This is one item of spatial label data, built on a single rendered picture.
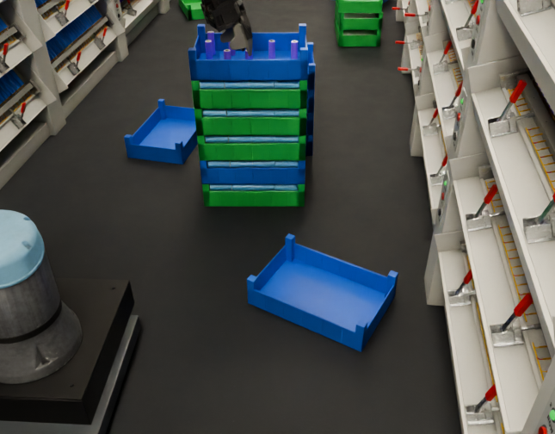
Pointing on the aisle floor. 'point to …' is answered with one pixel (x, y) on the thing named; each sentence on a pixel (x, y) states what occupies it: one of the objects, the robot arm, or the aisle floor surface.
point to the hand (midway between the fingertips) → (247, 46)
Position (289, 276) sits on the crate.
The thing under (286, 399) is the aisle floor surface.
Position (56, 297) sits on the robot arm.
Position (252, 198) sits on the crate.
